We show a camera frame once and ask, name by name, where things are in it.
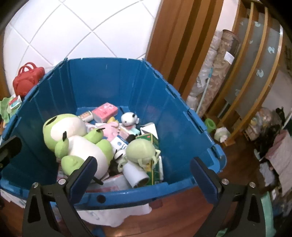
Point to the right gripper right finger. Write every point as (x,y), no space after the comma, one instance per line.
(248,219)

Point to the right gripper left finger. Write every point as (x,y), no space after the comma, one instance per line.
(39,219)

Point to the white cylinder roll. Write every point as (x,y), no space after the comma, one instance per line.
(135,175)

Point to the blue white medicine box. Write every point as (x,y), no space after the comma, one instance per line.
(118,143)

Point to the green medicine box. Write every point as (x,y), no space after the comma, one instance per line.
(152,163)

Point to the pink white medicine box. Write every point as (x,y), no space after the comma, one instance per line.
(104,112)

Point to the small green frog plush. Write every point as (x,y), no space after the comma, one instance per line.
(134,152)

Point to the white green carton box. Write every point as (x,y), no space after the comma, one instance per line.
(149,128)

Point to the pink tissue pack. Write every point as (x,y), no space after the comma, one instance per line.
(110,184)

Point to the green white frog plush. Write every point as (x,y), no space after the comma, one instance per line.
(66,135)

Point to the red handbag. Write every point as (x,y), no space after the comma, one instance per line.
(28,76)

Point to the crumpled white tissue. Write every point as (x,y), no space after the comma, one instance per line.
(222,134)

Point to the green plastic cup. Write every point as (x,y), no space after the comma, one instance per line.
(210,124)

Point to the blue plastic storage crate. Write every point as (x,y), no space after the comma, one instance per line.
(77,85)

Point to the small white panda plush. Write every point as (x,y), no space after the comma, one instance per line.
(129,119)

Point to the rolled patterned carpet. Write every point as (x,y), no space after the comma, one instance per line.
(219,59)

